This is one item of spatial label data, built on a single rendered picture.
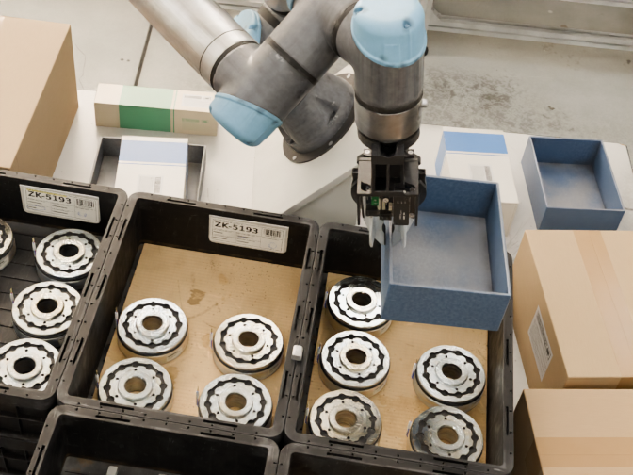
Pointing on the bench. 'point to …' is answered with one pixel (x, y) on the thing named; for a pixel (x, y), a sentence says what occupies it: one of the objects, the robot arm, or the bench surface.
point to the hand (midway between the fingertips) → (388, 232)
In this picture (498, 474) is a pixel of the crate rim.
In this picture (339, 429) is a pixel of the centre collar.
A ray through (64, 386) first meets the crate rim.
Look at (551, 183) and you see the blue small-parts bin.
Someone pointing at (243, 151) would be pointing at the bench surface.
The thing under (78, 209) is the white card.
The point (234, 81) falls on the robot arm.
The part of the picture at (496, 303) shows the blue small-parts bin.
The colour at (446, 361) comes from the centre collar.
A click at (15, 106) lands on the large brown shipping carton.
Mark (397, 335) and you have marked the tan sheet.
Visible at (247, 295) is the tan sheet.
